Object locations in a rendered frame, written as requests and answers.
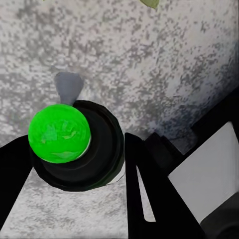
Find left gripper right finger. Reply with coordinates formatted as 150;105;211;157
124;132;209;239

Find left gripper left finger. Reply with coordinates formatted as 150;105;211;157
0;135;33;230

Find insectifuge atomizer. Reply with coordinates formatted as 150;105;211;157
28;71;125;192

